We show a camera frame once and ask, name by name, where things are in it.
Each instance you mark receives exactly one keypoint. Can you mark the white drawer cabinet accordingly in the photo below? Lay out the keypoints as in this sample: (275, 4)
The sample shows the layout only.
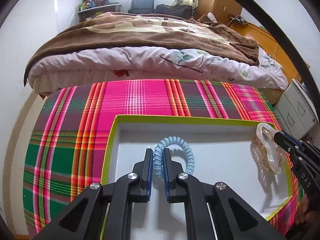
(292, 115)

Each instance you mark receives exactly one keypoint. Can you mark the pale floral duvet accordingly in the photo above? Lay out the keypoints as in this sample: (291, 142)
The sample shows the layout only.
(100, 62)

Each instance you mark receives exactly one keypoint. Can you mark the white pillow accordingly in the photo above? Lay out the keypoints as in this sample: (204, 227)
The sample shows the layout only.
(212, 17)

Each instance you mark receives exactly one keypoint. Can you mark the green-edged white box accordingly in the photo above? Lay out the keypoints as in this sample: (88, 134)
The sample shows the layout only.
(212, 142)

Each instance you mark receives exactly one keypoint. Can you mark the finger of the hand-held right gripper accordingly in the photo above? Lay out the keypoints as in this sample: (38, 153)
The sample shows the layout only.
(293, 138)
(281, 140)

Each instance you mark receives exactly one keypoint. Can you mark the dark clothes pile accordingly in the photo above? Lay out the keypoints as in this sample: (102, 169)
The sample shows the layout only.
(175, 9)

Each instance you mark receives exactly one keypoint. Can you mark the wooden shelf desk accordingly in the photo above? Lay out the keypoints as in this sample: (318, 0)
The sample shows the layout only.
(100, 11)

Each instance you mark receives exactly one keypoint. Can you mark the black television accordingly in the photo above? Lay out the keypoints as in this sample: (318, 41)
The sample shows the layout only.
(143, 3)

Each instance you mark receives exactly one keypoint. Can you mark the clear hair claw clip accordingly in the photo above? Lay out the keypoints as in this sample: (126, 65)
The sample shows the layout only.
(265, 155)

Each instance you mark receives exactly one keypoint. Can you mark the person's right hand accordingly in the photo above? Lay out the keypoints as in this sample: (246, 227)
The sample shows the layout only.
(302, 210)

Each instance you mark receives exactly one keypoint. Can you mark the pink green plaid cloth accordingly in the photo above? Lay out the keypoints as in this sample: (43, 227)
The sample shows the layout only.
(75, 130)

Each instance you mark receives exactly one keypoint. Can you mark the bed with brown blanket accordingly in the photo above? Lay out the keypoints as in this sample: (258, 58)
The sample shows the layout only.
(100, 32)

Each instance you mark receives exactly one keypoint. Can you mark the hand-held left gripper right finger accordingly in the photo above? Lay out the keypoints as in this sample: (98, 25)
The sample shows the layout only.
(166, 170)

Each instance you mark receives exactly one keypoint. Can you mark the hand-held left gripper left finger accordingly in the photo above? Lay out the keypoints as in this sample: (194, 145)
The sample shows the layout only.
(149, 170)

